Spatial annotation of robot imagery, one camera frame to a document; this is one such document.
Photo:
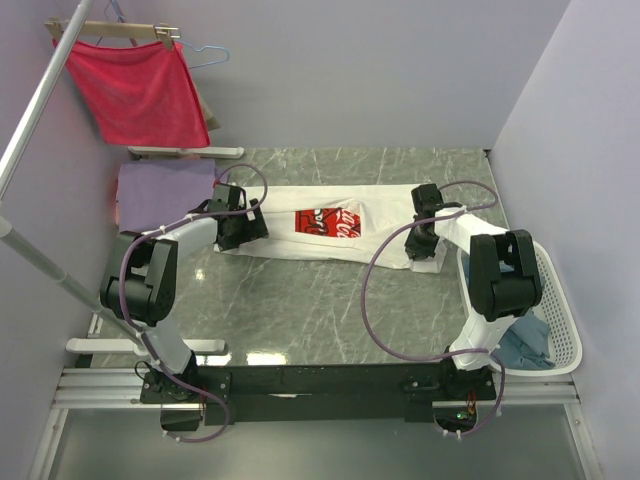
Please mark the wooden clip hanger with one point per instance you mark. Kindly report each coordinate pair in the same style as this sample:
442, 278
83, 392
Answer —
163, 33

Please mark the aluminium rail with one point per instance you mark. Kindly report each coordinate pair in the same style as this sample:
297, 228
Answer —
117, 389

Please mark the white t-shirt red print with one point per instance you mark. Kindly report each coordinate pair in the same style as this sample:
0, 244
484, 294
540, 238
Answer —
346, 223

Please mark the red towel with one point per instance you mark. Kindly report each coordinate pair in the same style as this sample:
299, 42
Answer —
140, 96

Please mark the white rack foot rear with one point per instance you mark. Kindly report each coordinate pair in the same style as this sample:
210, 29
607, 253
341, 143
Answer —
234, 153

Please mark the white laundry basket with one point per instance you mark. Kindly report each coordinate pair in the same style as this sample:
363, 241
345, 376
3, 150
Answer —
564, 344

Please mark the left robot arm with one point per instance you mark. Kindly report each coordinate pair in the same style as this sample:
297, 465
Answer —
140, 281

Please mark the black base beam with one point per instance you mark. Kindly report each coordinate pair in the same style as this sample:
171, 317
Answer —
407, 391

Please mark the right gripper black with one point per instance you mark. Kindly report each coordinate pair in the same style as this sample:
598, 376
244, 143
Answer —
422, 252

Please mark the blue-grey t-shirt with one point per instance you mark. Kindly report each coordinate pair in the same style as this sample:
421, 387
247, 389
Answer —
525, 344

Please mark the white rack foot front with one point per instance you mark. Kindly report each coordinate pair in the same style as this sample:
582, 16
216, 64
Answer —
91, 346

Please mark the folded purple t-shirt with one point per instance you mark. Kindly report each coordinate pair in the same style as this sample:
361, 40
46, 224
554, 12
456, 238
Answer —
159, 192

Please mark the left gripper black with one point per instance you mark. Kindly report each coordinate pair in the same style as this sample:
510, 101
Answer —
255, 229

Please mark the white rack foot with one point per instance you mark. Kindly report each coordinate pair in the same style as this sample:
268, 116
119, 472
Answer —
91, 346
234, 153

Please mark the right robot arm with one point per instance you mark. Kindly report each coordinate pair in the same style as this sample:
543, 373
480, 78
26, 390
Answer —
504, 280

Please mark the metal clothes rack pole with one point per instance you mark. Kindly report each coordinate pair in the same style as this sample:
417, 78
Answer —
59, 197

